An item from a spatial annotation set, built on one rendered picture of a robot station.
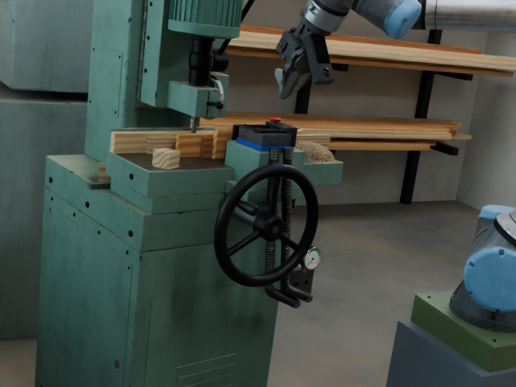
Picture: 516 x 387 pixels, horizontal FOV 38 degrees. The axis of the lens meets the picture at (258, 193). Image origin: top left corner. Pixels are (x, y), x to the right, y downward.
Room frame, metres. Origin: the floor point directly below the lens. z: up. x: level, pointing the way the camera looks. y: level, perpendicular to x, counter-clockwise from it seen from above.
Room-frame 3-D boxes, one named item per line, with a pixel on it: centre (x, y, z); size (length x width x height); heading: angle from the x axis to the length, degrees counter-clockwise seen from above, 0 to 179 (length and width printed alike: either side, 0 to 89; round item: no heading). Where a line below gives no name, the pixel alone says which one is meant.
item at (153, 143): (1.96, 0.05, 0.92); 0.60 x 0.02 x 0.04; 129
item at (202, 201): (1.80, 0.14, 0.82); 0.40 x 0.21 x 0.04; 129
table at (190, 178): (1.82, 0.05, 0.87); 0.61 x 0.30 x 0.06; 129
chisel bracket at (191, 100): (1.87, 0.19, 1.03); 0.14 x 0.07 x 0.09; 39
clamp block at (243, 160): (1.75, -0.01, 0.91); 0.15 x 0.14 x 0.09; 129
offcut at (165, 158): (1.66, 0.22, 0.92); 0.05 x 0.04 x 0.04; 65
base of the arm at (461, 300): (1.71, -0.60, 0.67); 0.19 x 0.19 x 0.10
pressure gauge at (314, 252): (1.85, -0.15, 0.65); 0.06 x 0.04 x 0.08; 129
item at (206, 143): (1.87, 0.07, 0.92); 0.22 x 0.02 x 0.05; 129
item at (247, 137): (1.76, -0.01, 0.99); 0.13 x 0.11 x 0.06; 129
